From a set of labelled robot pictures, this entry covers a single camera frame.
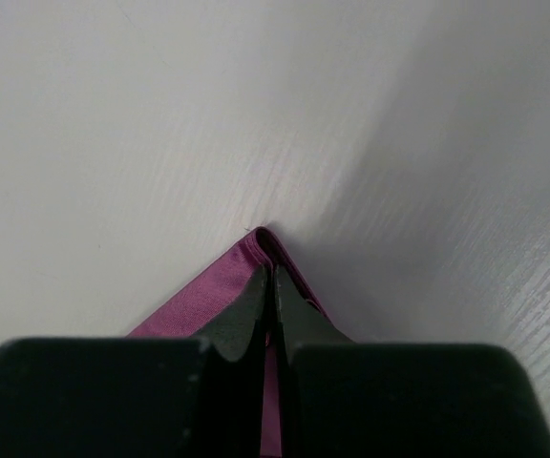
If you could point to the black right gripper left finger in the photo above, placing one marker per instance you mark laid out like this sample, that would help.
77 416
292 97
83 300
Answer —
237 362

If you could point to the purple cloth napkin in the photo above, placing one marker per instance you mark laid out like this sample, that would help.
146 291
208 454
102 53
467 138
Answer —
207 295

